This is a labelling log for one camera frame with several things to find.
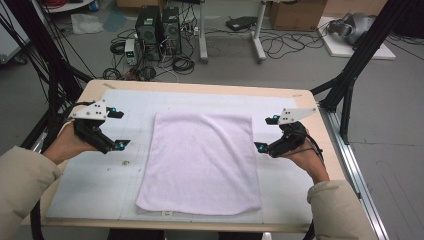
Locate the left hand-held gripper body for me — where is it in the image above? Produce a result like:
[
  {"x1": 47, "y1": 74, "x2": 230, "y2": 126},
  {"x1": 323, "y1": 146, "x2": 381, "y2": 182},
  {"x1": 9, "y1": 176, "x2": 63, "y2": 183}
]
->
[{"x1": 68, "y1": 99, "x2": 117, "y2": 155}]

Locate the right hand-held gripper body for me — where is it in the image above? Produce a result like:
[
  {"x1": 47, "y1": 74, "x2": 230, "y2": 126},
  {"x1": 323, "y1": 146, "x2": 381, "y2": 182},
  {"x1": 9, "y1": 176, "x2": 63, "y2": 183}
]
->
[{"x1": 268, "y1": 107, "x2": 318, "y2": 159}]

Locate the pink towel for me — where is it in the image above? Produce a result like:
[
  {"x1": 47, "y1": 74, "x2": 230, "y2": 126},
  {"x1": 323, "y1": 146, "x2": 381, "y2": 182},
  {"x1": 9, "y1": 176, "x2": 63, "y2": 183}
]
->
[{"x1": 135, "y1": 111, "x2": 263, "y2": 217}]

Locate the person's left hand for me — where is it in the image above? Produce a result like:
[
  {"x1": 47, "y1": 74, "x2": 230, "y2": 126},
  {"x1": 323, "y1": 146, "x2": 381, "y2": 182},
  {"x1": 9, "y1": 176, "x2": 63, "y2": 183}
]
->
[{"x1": 42, "y1": 122, "x2": 98, "y2": 165}]

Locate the person's right hand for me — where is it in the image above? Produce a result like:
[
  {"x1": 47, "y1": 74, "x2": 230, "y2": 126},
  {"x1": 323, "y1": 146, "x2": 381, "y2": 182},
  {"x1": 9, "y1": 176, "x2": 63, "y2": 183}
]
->
[{"x1": 287, "y1": 143, "x2": 331, "y2": 185}]

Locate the white grid mat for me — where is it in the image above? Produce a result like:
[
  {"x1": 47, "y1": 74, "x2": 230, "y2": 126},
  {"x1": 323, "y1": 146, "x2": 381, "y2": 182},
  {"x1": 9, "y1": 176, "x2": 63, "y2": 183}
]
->
[{"x1": 45, "y1": 89, "x2": 316, "y2": 225}]

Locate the white power supply unit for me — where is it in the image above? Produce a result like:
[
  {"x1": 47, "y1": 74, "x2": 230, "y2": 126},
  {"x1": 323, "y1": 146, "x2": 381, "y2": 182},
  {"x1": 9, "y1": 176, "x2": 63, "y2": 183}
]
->
[{"x1": 124, "y1": 38, "x2": 138, "y2": 66}]

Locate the white floor board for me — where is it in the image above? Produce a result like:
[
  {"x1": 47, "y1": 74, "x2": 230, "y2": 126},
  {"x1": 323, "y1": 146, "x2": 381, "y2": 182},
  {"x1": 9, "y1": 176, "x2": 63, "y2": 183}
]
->
[{"x1": 316, "y1": 16, "x2": 397, "y2": 61}]

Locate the white table leg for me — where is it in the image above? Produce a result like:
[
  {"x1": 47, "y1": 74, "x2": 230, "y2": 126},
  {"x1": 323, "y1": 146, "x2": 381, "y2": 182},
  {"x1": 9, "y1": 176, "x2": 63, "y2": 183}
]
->
[
  {"x1": 251, "y1": 0, "x2": 268, "y2": 63},
  {"x1": 198, "y1": 0, "x2": 209, "y2": 64}
]

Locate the white plastic bag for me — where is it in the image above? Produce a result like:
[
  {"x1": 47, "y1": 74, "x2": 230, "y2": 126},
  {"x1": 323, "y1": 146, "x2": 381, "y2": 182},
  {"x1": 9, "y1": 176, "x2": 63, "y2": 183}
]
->
[{"x1": 70, "y1": 13, "x2": 105, "y2": 35}]

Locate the black computer tower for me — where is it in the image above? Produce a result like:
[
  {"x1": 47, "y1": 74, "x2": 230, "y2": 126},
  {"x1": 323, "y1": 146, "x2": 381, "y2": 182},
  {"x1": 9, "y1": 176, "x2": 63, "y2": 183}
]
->
[
  {"x1": 161, "y1": 6, "x2": 183, "y2": 56},
  {"x1": 134, "y1": 5, "x2": 163, "y2": 62}
]

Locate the blue sheet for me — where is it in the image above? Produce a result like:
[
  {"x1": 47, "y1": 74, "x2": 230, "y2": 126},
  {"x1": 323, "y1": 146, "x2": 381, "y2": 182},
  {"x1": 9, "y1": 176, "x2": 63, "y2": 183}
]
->
[{"x1": 102, "y1": 11, "x2": 128, "y2": 33}]

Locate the brown cardboard box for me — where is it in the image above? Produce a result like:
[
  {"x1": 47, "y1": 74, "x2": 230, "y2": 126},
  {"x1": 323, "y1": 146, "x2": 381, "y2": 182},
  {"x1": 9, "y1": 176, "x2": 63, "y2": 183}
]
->
[{"x1": 268, "y1": 0, "x2": 328, "y2": 32}]

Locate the black flat device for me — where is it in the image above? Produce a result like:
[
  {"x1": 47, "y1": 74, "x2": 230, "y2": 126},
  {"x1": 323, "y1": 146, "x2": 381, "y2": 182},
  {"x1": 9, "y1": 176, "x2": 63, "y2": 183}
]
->
[{"x1": 225, "y1": 15, "x2": 258, "y2": 32}]

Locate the grey cabinet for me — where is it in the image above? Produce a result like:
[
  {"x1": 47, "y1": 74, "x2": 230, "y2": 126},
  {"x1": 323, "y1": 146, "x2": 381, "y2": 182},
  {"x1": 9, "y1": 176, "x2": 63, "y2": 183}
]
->
[{"x1": 0, "y1": 0, "x2": 32, "y2": 65}]

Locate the grey helmet-shaped device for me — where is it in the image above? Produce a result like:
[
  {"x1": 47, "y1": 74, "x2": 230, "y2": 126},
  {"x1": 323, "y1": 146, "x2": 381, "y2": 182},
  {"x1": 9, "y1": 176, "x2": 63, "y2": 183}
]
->
[{"x1": 327, "y1": 12, "x2": 375, "y2": 46}]

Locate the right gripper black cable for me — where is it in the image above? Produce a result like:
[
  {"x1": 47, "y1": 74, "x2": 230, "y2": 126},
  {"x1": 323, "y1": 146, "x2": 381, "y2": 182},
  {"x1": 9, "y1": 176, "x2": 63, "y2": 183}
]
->
[{"x1": 299, "y1": 128, "x2": 327, "y2": 240}]

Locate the black frame stand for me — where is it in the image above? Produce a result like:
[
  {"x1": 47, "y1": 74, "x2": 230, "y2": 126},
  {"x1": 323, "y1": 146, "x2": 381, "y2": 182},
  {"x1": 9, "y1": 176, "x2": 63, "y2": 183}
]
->
[
  {"x1": 0, "y1": 0, "x2": 95, "y2": 149},
  {"x1": 309, "y1": 0, "x2": 418, "y2": 145}
]

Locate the coiled black cable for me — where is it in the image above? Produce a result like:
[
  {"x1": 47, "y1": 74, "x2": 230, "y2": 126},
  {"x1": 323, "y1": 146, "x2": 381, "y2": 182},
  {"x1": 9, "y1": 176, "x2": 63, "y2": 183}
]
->
[
  {"x1": 138, "y1": 65, "x2": 157, "y2": 82},
  {"x1": 171, "y1": 56, "x2": 196, "y2": 75}
]

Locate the aluminium rail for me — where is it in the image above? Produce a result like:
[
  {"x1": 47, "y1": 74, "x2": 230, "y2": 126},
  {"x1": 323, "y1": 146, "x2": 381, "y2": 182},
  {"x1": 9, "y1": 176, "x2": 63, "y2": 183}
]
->
[
  {"x1": 19, "y1": 129, "x2": 58, "y2": 158},
  {"x1": 319, "y1": 106, "x2": 390, "y2": 240}
]

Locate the tangle of floor cables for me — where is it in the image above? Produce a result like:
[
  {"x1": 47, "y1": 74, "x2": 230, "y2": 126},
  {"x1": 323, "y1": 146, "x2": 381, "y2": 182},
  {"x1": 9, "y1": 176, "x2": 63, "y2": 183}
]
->
[{"x1": 259, "y1": 29, "x2": 329, "y2": 60}]

